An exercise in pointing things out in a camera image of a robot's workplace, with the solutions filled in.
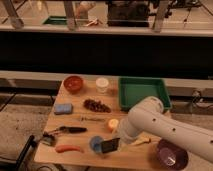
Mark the yellow banana peel toy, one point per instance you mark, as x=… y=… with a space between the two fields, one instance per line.
x=141 y=140

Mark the small metal clip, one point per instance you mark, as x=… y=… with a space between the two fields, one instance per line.
x=48 y=140

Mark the person in background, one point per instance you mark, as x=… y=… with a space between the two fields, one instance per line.
x=127 y=13

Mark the red-brown bowl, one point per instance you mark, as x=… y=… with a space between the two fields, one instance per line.
x=73 y=84

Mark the white plastic cup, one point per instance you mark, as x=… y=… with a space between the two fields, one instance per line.
x=102 y=85

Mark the green plastic tray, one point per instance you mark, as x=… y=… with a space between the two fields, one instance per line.
x=132 y=90

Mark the orange candle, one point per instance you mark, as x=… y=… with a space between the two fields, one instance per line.
x=112 y=124

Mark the blue sponge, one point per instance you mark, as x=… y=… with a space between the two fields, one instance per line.
x=60 y=109

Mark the bunch of dark grapes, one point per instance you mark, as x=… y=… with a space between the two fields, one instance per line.
x=96 y=106

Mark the blue plastic cup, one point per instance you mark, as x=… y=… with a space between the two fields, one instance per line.
x=95 y=144

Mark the small metal fork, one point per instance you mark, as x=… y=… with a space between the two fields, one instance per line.
x=91 y=119

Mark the black eraser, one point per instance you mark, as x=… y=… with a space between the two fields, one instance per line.
x=110 y=145

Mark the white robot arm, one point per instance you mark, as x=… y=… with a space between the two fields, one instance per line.
x=147 y=115

